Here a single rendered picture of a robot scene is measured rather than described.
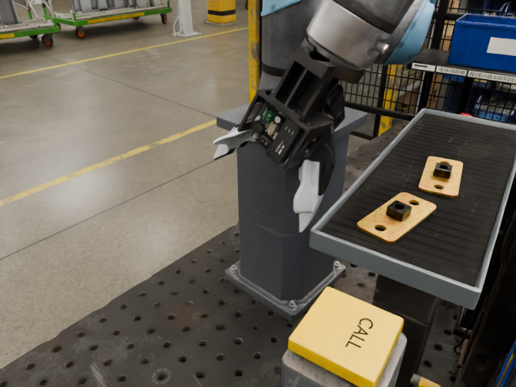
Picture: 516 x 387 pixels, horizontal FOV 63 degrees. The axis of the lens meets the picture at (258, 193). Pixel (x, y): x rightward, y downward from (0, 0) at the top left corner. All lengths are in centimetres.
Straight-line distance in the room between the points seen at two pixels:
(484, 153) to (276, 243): 42
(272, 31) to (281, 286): 49
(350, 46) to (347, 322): 25
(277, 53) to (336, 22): 31
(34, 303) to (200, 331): 135
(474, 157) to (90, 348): 75
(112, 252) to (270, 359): 157
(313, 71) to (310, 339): 24
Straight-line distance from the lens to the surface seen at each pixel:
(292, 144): 44
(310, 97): 44
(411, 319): 58
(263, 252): 87
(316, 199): 50
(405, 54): 71
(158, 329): 93
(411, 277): 36
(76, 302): 209
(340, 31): 42
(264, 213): 81
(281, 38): 71
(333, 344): 29
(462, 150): 58
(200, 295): 98
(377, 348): 30
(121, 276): 215
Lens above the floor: 138
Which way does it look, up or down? 31 degrees down
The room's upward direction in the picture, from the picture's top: straight up
